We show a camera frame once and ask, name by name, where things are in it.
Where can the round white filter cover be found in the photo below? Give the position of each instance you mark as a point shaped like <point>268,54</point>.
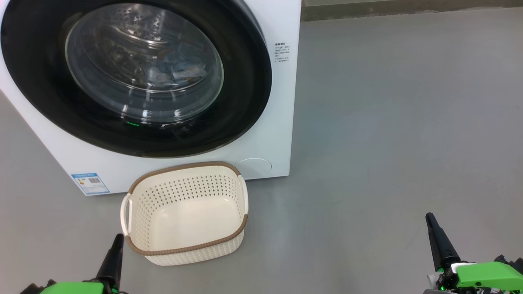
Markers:
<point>257,167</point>

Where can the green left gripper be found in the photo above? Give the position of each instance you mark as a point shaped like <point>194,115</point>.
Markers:
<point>73,288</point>

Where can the cream perforated laundry basket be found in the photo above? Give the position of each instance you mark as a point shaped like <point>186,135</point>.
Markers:
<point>184,216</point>

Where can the white washing machine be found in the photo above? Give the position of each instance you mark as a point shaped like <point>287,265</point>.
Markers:
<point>265,134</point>

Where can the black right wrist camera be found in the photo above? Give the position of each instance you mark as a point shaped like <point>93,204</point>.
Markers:
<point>517,264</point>

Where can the small text sticker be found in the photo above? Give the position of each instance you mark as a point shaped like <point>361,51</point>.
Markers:
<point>282,52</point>

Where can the dark round washing machine door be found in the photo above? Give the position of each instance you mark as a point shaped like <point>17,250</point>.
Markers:
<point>41,81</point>

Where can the blue patterned garment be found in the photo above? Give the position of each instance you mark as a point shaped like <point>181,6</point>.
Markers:
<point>179,69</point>

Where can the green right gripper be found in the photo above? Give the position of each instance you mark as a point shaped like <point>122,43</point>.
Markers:
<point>490,275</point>

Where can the blue energy label sticker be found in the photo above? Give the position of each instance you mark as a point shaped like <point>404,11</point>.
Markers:
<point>90,183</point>

